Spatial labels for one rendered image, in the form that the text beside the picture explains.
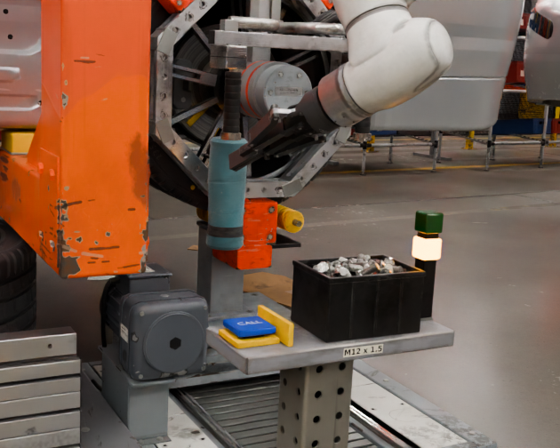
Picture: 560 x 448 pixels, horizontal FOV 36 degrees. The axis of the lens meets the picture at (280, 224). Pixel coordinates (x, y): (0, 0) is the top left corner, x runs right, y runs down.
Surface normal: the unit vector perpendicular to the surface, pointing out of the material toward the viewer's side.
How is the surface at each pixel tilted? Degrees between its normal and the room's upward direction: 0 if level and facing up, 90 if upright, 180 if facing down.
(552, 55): 91
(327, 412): 90
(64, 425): 90
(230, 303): 90
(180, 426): 0
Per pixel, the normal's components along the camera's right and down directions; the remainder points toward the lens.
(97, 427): 0.05, -0.98
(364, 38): -0.70, -0.06
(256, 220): 0.47, 0.19
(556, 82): -0.91, 0.35
